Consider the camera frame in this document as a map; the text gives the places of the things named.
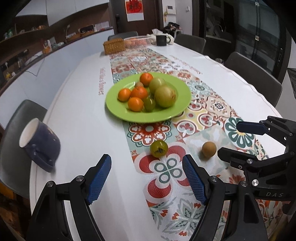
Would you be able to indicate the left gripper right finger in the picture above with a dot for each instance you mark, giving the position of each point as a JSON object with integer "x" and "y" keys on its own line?
{"x": 244, "y": 220}

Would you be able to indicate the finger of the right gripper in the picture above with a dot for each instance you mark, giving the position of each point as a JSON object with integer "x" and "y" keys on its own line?
{"x": 280, "y": 129}
{"x": 243, "y": 161}

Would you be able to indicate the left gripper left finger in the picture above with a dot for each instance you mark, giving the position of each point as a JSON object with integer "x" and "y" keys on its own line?
{"x": 49, "y": 219}

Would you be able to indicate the brown kiwi fruit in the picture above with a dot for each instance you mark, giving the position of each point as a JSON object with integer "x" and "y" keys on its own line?
{"x": 209, "y": 149}

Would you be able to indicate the green tomato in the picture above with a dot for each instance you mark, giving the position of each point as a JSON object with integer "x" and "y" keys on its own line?
{"x": 159, "y": 148}
{"x": 149, "y": 104}

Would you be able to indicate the large green pear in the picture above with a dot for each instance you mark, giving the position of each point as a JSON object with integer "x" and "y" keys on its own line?
{"x": 165, "y": 96}

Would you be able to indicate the small orange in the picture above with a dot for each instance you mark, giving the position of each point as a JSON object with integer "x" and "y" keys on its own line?
{"x": 124, "y": 95}
{"x": 135, "y": 104}

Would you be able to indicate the large orange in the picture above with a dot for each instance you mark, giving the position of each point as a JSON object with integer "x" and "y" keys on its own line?
{"x": 139, "y": 92}

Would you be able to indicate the grey chair right near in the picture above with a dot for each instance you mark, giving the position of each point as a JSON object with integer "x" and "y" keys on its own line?
{"x": 255, "y": 75}

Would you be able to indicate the grey chair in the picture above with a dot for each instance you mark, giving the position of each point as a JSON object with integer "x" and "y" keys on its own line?
{"x": 255, "y": 75}
{"x": 15, "y": 164}
{"x": 191, "y": 42}

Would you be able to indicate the grey chair left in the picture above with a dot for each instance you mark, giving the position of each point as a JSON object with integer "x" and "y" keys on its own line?
{"x": 15, "y": 164}

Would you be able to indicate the dark blue mug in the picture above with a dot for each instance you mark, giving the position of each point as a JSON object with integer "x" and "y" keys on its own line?
{"x": 41, "y": 144}

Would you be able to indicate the patterned table runner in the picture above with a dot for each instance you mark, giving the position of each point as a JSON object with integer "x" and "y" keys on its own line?
{"x": 220, "y": 98}

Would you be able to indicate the white tablecloth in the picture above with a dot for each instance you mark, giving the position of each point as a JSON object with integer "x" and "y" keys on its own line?
{"x": 87, "y": 130}

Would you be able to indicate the green plate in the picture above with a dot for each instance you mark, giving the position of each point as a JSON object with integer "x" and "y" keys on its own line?
{"x": 120, "y": 109}

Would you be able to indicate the grey chair right far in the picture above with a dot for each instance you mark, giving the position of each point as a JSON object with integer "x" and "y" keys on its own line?
{"x": 191, "y": 42}

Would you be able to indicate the orange on plate right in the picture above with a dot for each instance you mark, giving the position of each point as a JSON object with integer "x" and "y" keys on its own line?
{"x": 146, "y": 79}

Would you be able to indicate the small brown fruit on plate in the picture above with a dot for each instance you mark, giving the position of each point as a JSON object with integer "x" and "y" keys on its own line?
{"x": 139, "y": 84}

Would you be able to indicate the black mug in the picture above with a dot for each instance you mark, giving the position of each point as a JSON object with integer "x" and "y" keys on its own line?
{"x": 162, "y": 40}

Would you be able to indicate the white cloth bundle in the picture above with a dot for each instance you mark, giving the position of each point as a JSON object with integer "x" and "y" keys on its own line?
{"x": 156, "y": 32}

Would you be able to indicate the wicker basket box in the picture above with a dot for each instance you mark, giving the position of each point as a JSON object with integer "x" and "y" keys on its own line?
{"x": 114, "y": 46}

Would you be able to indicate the grey chair far end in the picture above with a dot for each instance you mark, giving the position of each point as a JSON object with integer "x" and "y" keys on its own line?
{"x": 123, "y": 35}

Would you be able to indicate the dark wooden door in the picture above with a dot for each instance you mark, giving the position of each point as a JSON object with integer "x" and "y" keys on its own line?
{"x": 152, "y": 17}

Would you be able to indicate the red poster on door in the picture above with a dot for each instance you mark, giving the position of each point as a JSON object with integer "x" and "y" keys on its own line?
{"x": 134, "y": 10}

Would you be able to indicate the white wire fruit basket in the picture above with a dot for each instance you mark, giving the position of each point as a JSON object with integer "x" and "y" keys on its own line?
{"x": 137, "y": 41}

